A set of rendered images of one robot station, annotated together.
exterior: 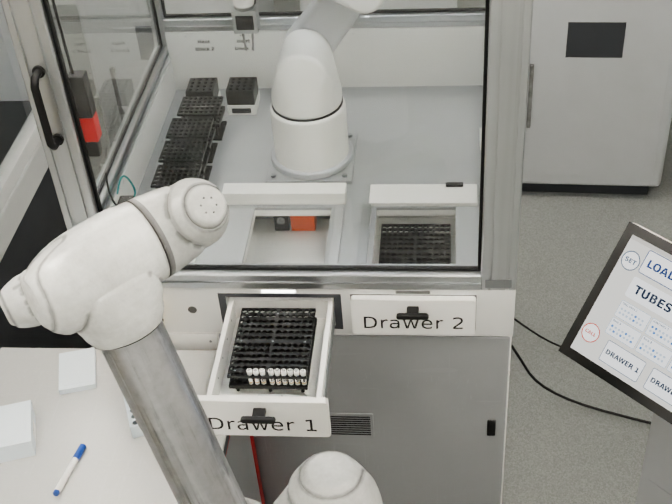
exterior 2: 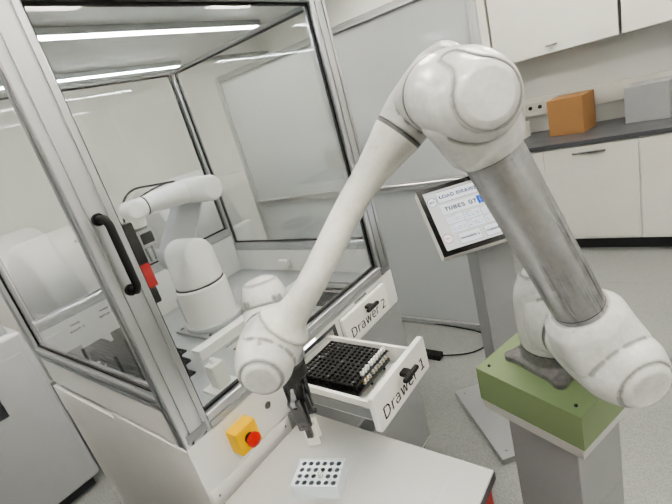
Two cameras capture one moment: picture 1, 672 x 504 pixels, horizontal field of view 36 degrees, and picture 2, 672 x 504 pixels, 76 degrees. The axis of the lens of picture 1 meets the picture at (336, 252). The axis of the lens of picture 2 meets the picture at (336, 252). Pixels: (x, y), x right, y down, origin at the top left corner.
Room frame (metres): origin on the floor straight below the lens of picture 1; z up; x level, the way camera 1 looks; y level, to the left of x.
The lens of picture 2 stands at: (1.01, 1.07, 1.62)
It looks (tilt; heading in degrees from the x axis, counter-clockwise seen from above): 18 degrees down; 304
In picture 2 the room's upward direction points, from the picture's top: 16 degrees counter-clockwise
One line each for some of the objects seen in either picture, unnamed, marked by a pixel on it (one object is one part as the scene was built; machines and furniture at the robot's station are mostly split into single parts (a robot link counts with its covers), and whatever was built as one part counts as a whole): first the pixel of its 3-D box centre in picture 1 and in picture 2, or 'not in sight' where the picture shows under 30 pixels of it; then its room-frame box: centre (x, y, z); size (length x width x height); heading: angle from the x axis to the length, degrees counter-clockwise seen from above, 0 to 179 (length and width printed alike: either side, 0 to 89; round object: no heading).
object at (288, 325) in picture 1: (274, 351); (344, 369); (1.71, 0.16, 0.87); 0.22 x 0.18 x 0.06; 172
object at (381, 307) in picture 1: (413, 315); (366, 313); (1.78, -0.17, 0.87); 0.29 x 0.02 x 0.11; 82
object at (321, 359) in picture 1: (274, 349); (342, 370); (1.72, 0.16, 0.86); 0.40 x 0.26 x 0.06; 172
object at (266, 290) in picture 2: not in sight; (268, 312); (1.63, 0.46, 1.25); 0.13 x 0.11 x 0.16; 123
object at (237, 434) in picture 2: not in sight; (244, 435); (1.85, 0.47, 0.88); 0.07 x 0.05 x 0.07; 82
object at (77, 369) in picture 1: (77, 370); not in sight; (1.80, 0.65, 0.77); 0.13 x 0.09 x 0.02; 8
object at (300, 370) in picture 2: not in sight; (293, 377); (1.64, 0.44, 1.07); 0.08 x 0.07 x 0.09; 116
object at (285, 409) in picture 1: (262, 416); (401, 380); (1.51, 0.19, 0.87); 0.29 x 0.02 x 0.11; 82
